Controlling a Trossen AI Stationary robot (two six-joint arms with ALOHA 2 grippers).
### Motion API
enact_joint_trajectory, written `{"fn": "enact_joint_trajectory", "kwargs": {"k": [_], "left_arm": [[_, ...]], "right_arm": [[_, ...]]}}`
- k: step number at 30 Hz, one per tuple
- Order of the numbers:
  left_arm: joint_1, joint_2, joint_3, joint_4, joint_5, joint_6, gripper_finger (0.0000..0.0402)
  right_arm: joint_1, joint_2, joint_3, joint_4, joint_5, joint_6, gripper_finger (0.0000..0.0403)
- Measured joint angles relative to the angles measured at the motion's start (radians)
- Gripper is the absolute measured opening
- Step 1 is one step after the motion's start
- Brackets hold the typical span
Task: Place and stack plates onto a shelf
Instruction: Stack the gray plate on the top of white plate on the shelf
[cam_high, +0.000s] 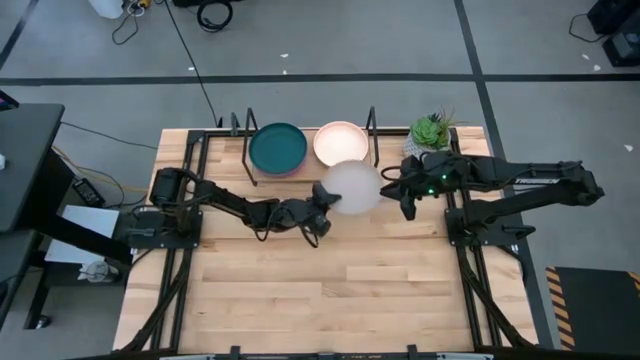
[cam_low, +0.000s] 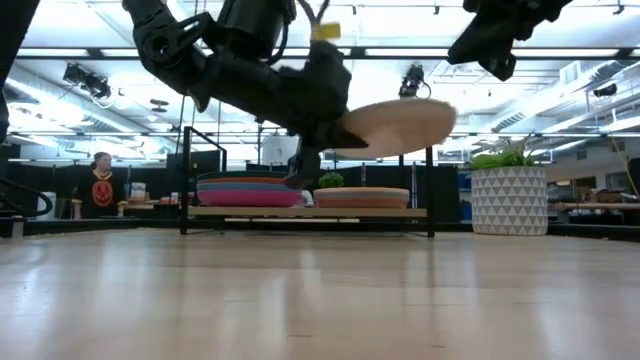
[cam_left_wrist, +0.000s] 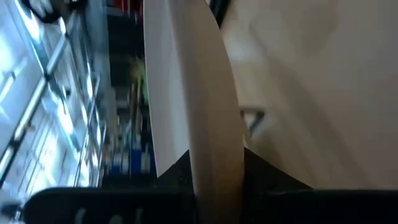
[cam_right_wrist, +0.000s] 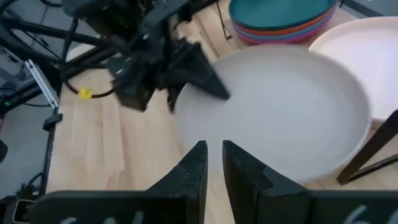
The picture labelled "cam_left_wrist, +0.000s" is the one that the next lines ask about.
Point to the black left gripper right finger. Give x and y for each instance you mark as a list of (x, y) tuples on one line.
[(295, 205)]

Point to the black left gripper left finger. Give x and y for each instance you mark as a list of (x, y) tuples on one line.
[(124, 205)]

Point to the white plate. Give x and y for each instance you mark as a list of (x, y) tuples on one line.
[(192, 93)]

